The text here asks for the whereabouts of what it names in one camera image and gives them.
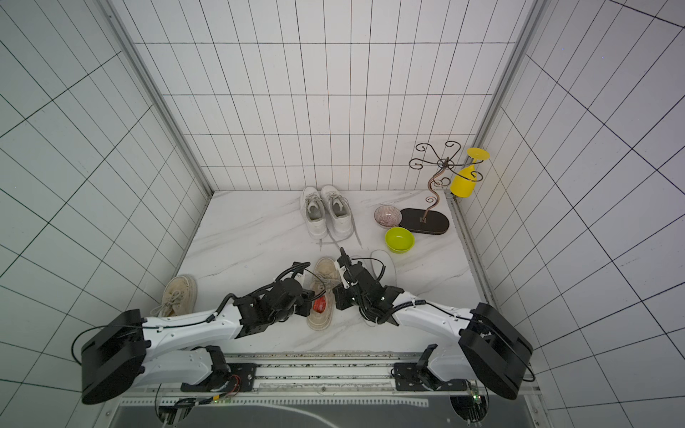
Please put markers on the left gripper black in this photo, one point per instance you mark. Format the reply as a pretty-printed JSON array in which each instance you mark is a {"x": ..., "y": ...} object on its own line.
[{"x": 306, "y": 298}]

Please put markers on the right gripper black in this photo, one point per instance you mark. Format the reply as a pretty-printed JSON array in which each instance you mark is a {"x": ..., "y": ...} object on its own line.
[{"x": 345, "y": 294}]

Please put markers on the beige shoe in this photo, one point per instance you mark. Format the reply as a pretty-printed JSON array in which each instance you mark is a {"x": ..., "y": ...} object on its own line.
[
  {"x": 178, "y": 299},
  {"x": 324, "y": 277}
]

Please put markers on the red orange shoe insole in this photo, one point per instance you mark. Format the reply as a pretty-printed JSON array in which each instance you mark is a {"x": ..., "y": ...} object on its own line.
[{"x": 320, "y": 305}]

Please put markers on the white sneaker with laces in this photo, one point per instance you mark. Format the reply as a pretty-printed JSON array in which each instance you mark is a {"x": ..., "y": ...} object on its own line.
[{"x": 342, "y": 223}]

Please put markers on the white shoe insole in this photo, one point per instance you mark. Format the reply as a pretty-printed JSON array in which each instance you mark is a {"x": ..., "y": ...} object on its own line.
[
  {"x": 369, "y": 323},
  {"x": 382, "y": 268}
]

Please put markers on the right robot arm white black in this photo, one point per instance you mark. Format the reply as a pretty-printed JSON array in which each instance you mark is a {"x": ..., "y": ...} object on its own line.
[{"x": 482, "y": 344}]

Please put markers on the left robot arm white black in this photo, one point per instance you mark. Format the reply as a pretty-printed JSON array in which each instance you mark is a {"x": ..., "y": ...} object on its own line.
[{"x": 133, "y": 350}]

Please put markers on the lime green plastic bowl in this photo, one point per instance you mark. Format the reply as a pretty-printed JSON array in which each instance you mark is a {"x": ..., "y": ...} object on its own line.
[{"x": 399, "y": 240}]

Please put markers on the pink marbled bowl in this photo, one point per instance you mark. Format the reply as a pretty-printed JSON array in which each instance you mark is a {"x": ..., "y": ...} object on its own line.
[{"x": 387, "y": 216}]

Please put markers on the black oval stand base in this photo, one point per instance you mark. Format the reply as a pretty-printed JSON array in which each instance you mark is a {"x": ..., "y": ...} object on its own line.
[{"x": 427, "y": 222}]

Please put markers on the curly metal cup stand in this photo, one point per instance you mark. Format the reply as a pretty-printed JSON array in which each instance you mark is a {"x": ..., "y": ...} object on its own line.
[{"x": 446, "y": 170}]

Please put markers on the yellow plastic goblet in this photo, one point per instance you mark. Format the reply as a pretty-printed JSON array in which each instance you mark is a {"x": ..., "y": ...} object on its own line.
[{"x": 465, "y": 180}]

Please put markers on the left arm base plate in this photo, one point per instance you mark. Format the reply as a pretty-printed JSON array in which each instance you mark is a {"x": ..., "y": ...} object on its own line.
[{"x": 235, "y": 377}]

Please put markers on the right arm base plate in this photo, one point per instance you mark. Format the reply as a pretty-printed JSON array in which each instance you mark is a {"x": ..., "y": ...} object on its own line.
[{"x": 412, "y": 377}]

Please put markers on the aluminium rail frame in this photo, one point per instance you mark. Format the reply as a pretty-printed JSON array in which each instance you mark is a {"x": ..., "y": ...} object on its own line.
[{"x": 289, "y": 380}]

